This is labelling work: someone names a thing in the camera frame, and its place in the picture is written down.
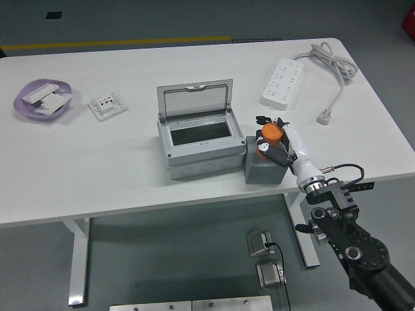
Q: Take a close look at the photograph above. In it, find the white wall socket panel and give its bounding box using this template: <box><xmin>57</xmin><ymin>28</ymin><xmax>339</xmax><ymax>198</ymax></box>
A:
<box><xmin>88</xmin><ymin>91</ymin><xmax>128</xmax><ymax>122</ymax></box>

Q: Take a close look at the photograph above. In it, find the white power strip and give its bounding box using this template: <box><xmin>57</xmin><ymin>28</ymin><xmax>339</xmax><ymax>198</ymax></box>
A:
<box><xmin>261</xmin><ymin>57</ymin><xmax>305</xmax><ymax>111</ymax></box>

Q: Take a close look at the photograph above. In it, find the white table leg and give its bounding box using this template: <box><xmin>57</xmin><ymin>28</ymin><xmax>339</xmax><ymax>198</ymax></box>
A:
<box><xmin>61</xmin><ymin>217</ymin><xmax>91</xmax><ymax>307</ymax></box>
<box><xmin>282</xmin><ymin>191</ymin><xmax>320</xmax><ymax>269</ymax></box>

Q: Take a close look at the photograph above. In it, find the metal plate with screws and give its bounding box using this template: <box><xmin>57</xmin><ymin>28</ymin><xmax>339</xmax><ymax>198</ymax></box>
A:
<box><xmin>191</xmin><ymin>295</ymin><xmax>273</xmax><ymax>311</ymax></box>
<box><xmin>109</xmin><ymin>300</ymin><xmax>192</xmax><ymax>311</ymax></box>

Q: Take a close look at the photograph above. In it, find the red object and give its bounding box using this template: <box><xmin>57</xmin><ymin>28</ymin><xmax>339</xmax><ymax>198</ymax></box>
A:
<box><xmin>401</xmin><ymin>6</ymin><xmax>415</xmax><ymax>32</ymax></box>

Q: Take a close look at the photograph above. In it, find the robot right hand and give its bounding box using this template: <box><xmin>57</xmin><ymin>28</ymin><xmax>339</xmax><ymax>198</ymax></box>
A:
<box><xmin>254</xmin><ymin>115</ymin><xmax>326</xmax><ymax>192</ymax></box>

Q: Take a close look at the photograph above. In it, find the orange cylinder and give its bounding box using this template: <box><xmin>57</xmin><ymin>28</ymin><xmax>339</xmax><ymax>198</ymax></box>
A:
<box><xmin>257</xmin><ymin>124</ymin><xmax>284</xmax><ymax>159</ymax></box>

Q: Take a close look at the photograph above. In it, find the grey cube with round hole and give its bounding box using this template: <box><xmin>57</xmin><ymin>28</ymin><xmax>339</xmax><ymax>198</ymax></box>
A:
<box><xmin>244</xmin><ymin>135</ymin><xmax>289</xmax><ymax>185</ymax></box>

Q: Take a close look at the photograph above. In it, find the white power cord with plug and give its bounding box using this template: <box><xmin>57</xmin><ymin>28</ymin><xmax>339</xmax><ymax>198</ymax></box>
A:
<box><xmin>293</xmin><ymin>41</ymin><xmax>359</xmax><ymax>126</ymax></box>

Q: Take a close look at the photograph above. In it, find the long white plastic bar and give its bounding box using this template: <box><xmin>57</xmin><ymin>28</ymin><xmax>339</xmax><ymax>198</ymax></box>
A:
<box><xmin>21</xmin><ymin>82</ymin><xmax>60</xmax><ymax>104</ymax></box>

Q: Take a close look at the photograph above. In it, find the white plastic clip piece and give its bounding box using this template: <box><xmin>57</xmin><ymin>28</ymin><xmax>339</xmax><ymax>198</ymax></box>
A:
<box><xmin>34</xmin><ymin>105</ymin><xmax>62</xmax><ymax>116</ymax></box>
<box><xmin>40</xmin><ymin>90</ymin><xmax>73</xmax><ymax>109</ymax></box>

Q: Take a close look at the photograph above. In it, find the black floor cable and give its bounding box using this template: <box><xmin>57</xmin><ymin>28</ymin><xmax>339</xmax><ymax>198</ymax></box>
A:
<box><xmin>264</xmin><ymin>241</ymin><xmax>292</xmax><ymax>311</ymax></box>

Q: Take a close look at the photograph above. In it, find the grey junction box with lid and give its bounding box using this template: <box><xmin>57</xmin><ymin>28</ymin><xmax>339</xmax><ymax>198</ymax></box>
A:
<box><xmin>156</xmin><ymin>78</ymin><xmax>246</xmax><ymax>181</ymax></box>

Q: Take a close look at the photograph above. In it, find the purple plate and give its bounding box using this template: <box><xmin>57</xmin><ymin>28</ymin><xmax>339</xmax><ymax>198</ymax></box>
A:
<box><xmin>12</xmin><ymin>78</ymin><xmax>73</xmax><ymax>123</ymax></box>

